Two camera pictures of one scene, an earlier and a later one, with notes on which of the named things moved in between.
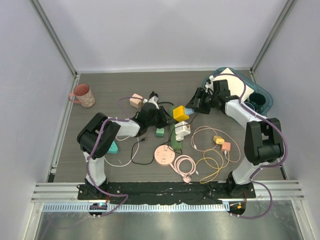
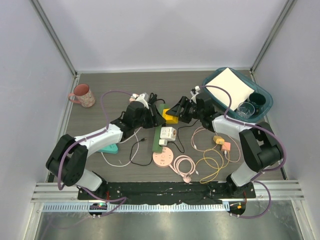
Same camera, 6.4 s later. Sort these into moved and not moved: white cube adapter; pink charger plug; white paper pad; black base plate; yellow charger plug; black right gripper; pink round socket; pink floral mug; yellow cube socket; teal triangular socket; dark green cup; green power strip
Moved: yellow cube socket; white cube adapter; green power strip; black right gripper
Not moved: dark green cup; pink charger plug; white paper pad; black base plate; yellow charger plug; teal triangular socket; pink floral mug; pink round socket
